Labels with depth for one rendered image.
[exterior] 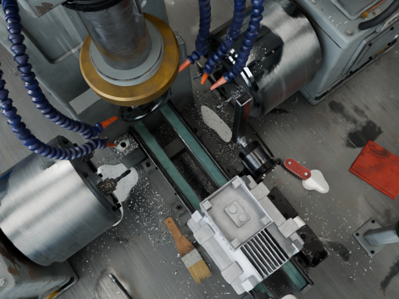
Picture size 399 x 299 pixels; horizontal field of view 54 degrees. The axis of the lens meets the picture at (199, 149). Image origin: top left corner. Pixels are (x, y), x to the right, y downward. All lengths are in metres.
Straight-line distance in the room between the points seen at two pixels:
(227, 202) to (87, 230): 0.31
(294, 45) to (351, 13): 0.14
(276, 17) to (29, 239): 0.72
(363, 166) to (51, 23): 0.91
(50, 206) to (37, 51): 0.32
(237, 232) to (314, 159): 0.47
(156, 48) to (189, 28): 0.69
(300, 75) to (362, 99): 0.39
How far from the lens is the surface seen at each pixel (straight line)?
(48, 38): 0.90
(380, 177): 1.26
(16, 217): 0.89
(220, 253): 0.88
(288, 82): 0.96
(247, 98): 0.76
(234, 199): 0.84
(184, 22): 1.40
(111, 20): 0.57
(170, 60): 0.71
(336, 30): 0.98
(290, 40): 0.95
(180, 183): 1.06
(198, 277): 1.14
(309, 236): 1.12
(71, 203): 0.86
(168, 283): 1.16
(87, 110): 0.92
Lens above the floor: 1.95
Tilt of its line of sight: 73 degrees down
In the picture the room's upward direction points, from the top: 10 degrees counter-clockwise
